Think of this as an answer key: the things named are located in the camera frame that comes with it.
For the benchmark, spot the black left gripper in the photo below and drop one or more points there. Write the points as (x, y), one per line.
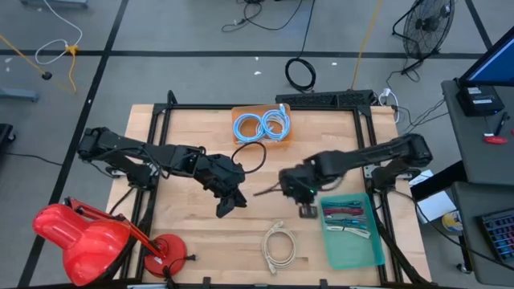
(221, 174)

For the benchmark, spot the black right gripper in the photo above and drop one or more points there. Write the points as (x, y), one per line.
(299, 182)

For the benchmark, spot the green plastic bin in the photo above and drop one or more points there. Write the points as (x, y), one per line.
(349, 253)

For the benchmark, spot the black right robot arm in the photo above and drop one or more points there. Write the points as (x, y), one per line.
(373, 154)

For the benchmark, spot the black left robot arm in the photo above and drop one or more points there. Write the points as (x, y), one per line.
(132, 150)

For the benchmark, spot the black power strip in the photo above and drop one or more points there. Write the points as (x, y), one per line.
(321, 98)

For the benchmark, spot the orange plastic bin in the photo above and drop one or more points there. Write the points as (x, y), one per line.
(251, 109)

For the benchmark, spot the black flat panel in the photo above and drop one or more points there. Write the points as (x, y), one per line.
(437, 184)

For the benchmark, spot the white paper sheet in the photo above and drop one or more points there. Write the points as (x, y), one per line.
(435, 206)

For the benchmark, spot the red desk lamp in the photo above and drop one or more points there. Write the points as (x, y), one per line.
(88, 245)

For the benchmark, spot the yellow and blue round object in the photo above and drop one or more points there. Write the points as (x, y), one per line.
(453, 221)

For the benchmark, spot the grey desk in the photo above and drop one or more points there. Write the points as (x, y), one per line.
(490, 160)

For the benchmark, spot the small black computer box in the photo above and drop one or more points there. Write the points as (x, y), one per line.
(480, 100)

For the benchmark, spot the red small object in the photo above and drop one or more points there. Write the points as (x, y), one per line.
(496, 140)

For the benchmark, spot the black floor fan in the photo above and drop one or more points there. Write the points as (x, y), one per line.
(427, 24)

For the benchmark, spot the backlit black keyboard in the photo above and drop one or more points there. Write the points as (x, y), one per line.
(500, 234)

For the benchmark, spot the black pen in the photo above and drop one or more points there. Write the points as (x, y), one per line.
(501, 122)

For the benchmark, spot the computer monitor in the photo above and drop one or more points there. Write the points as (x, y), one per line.
(494, 64)

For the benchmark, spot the black round floor puck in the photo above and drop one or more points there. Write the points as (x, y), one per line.
(47, 75)

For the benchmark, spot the black object with caster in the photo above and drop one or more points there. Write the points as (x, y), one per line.
(5, 136)

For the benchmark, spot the grey floor bar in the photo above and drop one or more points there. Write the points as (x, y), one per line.
(16, 95)

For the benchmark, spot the grey stand foot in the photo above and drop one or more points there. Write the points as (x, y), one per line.
(56, 3)

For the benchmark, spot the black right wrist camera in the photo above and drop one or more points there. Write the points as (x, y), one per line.
(308, 211)

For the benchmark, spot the grey metal bracket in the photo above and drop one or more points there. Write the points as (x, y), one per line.
(118, 172)
(368, 172)

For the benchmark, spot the black aluminium table frame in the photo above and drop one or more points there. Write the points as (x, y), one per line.
(395, 263)

